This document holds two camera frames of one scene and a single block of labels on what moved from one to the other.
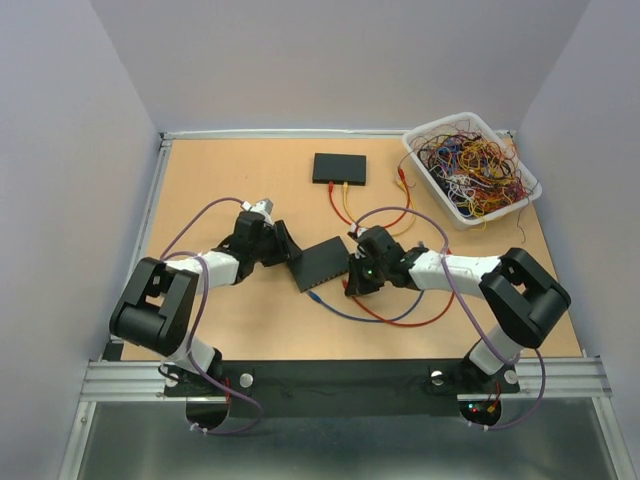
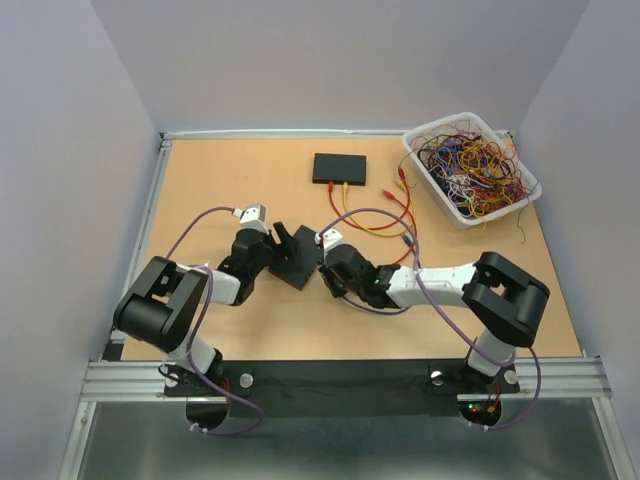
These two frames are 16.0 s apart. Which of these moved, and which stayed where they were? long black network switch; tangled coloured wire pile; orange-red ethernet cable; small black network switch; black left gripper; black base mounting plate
Moved: long black network switch; orange-red ethernet cable
Stayed: small black network switch; black left gripper; black base mounting plate; tangled coloured wire pile
